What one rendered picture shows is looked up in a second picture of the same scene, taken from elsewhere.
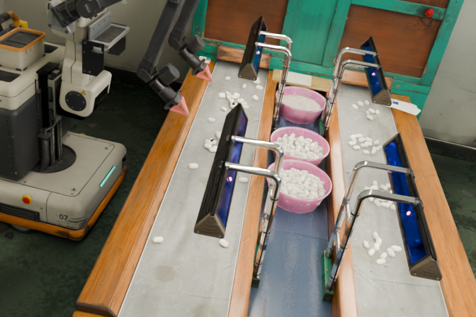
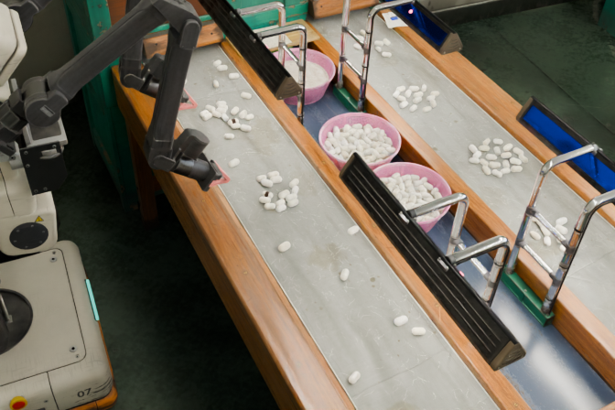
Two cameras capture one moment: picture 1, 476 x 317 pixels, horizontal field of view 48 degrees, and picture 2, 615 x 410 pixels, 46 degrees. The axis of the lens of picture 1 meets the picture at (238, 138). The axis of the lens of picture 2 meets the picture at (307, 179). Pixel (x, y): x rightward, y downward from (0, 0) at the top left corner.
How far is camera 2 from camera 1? 1.01 m
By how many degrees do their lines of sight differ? 27
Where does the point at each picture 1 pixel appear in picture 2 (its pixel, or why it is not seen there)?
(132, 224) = (313, 379)
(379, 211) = (506, 183)
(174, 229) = (352, 350)
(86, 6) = (43, 109)
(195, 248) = (398, 358)
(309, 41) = not seen: outside the picture
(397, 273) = (585, 251)
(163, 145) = (224, 239)
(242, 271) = (473, 354)
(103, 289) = not seen: outside the picture
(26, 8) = not seen: outside the picture
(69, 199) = (82, 366)
